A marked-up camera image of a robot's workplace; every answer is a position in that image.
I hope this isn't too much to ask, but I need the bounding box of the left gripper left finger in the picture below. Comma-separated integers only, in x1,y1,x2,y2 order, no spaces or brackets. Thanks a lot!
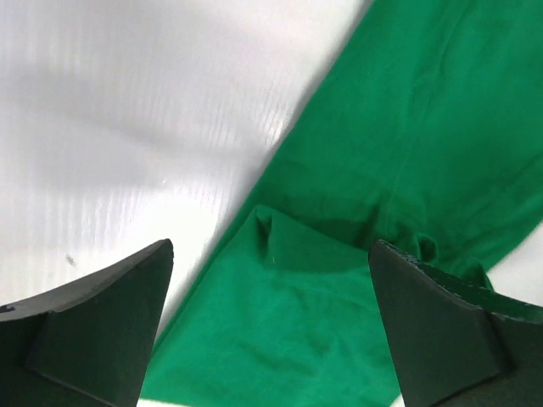
1,239,174,407

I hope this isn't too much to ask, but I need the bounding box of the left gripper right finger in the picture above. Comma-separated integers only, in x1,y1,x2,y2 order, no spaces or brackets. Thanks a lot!
368,240,542,407

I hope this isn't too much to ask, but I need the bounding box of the green t shirt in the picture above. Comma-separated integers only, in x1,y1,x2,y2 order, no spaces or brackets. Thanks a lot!
142,1,542,406

